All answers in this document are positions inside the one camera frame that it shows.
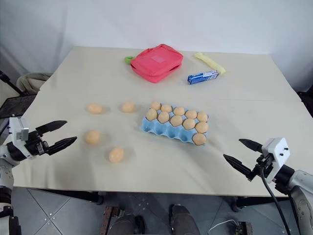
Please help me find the blue white small box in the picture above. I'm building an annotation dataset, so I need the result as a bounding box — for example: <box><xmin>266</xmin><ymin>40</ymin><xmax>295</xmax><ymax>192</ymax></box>
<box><xmin>187</xmin><ymin>70</ymin><xmax>220</xmax><ymax>86</ymax></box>

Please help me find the dark rounded shape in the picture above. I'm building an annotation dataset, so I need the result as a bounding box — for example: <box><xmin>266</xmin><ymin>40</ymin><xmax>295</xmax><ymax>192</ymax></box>
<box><xmin>169</xmin><ymin>204</ymin><xmax>200</xmax><ymax>235</ymax></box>
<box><xmin>114</xmin><ymin>213</ymin><xmax>145</xmax><ymax>235</ymax></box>

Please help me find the rusty metal stand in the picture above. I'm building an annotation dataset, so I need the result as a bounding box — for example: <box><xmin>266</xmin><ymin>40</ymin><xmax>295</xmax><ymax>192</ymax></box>
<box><xmin>236</xmin><ymin>221</ymin><xmax>253</xmax><ymax>235</ymax></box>
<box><xmin>103</xmin><ymin>206</ymin><xmax>121</xmax><ymax>235</ymax></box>

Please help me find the blue egg tray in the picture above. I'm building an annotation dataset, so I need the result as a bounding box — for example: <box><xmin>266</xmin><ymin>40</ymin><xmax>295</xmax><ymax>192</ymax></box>
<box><xmin>139</xmin><ymin>104</ymin><xmax>210</xmax><ymax>146</ymax></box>

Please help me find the black tripod stand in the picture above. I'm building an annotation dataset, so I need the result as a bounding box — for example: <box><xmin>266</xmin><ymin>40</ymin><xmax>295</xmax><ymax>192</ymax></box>
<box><xmin>0</xmin><ymin>70</ymin><xmax>25</xmax><ymax>96</ymax></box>

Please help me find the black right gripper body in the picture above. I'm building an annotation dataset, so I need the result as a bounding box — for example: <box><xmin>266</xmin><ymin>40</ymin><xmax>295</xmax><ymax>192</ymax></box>
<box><xmin>251</xmin><ymin>153</ymin><xmax>275</xmax><ymax>181</ymax></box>

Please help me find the yellow rolled cloth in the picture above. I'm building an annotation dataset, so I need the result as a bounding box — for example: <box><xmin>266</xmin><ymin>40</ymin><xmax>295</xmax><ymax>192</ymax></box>
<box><xmin>194</xmin><ymin>52</ymin><xmax>227</xmax><ymax>75</ymax></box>

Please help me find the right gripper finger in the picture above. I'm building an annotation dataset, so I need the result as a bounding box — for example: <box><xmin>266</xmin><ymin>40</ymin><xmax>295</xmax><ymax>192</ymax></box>
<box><xmin>223</xmin><ymin>153</ymin><xmax>255</xmax><ymax>182</ymax></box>
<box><xmin>238</xmin><ymin>138</ymin><xmax>264</xmax><ymax>153</ymax></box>

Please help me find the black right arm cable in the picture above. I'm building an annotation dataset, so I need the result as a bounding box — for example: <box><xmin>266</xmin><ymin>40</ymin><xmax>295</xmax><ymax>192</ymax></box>
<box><xmin>259</xmin><ymin>166</ymin><xmax>293</xmax><ymax>235</ymax></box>

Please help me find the black table frame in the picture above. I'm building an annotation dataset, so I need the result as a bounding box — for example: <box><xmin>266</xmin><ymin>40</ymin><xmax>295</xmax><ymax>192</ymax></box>
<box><xmin>42</xmin><ymin>188</ymin><xmax>295</xmax><ymax>212</ymax></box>

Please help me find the white floor cable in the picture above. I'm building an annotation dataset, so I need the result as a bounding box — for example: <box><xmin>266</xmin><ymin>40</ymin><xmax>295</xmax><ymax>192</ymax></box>
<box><xmin>208</xmin><ymin>219</ymin><xmax>237</xmax><ymax>235</ymax></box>

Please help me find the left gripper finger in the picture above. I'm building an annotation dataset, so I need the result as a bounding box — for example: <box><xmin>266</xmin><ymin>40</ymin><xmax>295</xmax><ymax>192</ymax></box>
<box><xmin>35</xmin><ymin>120</ymin><xmax>68</xmax><ymax>134</ymax></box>
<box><xmin>46</xmin><ymin>136</ymin><xmax>78</xmax><ymax>155</ymax></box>

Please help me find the black mesh plate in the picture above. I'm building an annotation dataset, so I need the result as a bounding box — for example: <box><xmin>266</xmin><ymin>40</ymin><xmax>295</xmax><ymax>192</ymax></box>
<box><xmin>0</xmin><ymin>94</ymin><xmax>38</xmax><ymax>118</ymax></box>

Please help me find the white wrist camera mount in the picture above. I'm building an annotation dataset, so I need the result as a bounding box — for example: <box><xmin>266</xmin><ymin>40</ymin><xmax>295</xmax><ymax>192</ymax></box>
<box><xmin>9</xmin><ymin>117</ymin><xmax>35</xmax><ymax>160</ymax></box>
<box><xmin>260</xmin><ymin>137</ymin><xmax>291</xmax><ymax>184</ymax></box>

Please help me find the pink zip pouch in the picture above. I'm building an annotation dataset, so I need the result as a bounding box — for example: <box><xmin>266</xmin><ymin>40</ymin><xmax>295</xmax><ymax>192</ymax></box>
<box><xmin>130</xmin><ymin>44</ymin><xmax>184</xmax><ymax>84</ymax></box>

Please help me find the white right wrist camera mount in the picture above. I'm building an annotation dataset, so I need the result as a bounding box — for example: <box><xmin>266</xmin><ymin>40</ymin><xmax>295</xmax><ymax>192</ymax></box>
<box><xmin>260</xmin><ymin>137</ymin><xmax>291</xmax><ymax>184</ymax></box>

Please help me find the beige fabric bag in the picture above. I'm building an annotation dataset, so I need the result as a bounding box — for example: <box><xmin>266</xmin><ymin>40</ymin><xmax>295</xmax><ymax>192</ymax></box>
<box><xmin>16</xmin><ymin>72</ymin><xmax>53</xmax><ymax>95</ymax></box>

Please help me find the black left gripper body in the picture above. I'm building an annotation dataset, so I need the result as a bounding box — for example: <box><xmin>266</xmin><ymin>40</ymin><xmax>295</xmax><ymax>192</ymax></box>
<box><xmin>25</xmin><ymin>131</ymin><xmax>51</xmax><ymax>156</ymax></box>

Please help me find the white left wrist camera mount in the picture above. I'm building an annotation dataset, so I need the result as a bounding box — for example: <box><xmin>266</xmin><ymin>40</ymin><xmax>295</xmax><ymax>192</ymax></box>
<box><xmin>9</xmin><ymin>117</ymin><xmax>35</xmax><ymax>160</ymax></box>

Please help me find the black object at wall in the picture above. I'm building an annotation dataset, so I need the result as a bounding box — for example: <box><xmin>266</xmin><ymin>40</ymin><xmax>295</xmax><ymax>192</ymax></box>
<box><xmin>296</xmin><ymin>84</ymin><xmax>313</xmax><ymax>116</ymax></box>

